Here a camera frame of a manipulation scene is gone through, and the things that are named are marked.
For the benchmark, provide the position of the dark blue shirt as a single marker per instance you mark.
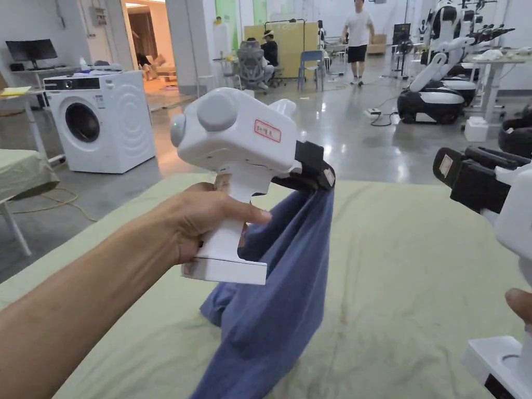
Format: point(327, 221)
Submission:
point(274, 299)

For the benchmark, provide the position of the person's left forearm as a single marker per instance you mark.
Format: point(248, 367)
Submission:
point(83, 303)

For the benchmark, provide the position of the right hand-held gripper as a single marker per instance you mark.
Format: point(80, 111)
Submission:
point(517, 216)

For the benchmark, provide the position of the person's left hand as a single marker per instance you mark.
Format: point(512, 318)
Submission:
point(203, 220)

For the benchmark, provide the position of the black standing fan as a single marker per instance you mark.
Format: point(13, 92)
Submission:
point(403, 49)

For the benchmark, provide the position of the white foam box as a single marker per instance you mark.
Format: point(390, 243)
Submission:
point(476, 129)

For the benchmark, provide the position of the white power strip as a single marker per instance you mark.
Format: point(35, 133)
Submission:
point(373, 112)

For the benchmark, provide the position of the bed with pale green sheet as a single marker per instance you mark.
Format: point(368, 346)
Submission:
point(395, 270)

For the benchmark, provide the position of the white washing machine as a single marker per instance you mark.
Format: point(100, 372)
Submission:
point(120, 124)

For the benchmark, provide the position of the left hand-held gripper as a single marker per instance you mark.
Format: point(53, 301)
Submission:
point(232, 137)

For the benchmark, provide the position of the white and black robot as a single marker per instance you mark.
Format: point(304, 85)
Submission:
point(428, 99)
point(463, 89)

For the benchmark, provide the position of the person's right hand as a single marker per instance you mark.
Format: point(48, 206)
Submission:
point(521, 305)

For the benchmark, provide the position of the desk with black monitor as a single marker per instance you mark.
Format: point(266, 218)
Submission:
point(31, 52)

